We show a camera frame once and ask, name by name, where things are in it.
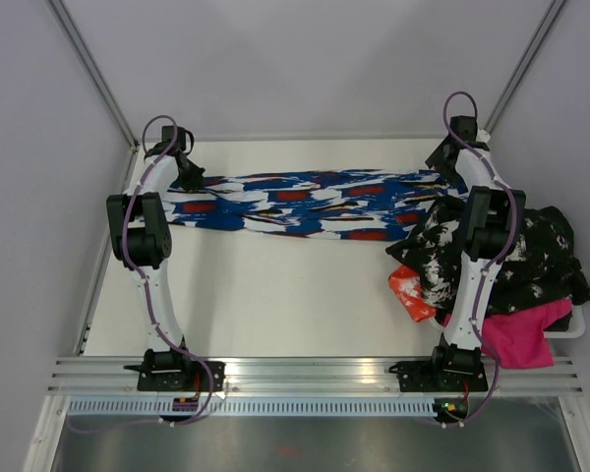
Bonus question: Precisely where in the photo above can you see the blue white red patterned trousers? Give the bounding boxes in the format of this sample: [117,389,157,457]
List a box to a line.
[162,169,467,242]

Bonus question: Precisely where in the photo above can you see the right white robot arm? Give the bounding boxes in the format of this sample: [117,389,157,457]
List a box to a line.
[427,115,526,389]

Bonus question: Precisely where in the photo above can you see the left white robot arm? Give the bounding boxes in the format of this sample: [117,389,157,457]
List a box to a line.
[106,115,205,356]

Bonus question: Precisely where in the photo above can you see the black white patterned trousers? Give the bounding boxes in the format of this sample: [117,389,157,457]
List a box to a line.
[385,197,590,316]

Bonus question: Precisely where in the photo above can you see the orange white garment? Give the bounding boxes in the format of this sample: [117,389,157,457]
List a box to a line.
[387,265,437,323]

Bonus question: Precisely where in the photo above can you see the pink garment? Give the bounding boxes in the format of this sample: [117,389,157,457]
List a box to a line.
[442,300,574,373]

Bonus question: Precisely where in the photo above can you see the white tray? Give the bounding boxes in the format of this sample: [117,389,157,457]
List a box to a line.
[544,306,586,340]

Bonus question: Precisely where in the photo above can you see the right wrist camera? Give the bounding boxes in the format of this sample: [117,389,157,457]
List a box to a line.
[476,129,491,143]

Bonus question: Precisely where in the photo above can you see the right aluminium frame post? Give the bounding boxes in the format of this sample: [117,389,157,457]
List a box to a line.
[485,0,570,135]

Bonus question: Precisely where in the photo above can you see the aluminium frame post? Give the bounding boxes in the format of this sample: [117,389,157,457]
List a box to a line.
[485,0,570,135]
[45,0,138,150]

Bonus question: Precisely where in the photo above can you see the left aluminium frame post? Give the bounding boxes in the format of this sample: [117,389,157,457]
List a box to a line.
[45,0,138,150]

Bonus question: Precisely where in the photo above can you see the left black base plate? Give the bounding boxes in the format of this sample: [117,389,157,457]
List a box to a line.
[123,358,225,392]

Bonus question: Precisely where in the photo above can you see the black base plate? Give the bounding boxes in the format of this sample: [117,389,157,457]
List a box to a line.
[388,360,489,393]
[123,358,225,392]

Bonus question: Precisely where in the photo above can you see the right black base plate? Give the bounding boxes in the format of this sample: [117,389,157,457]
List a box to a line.
[388,360,489,393]

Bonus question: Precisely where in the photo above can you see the slotted cable duct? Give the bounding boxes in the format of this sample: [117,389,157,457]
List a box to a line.
[68,396,436,418]

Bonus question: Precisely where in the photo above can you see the aluminium mounting rail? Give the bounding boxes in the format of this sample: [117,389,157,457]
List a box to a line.
[46,356,583,397]

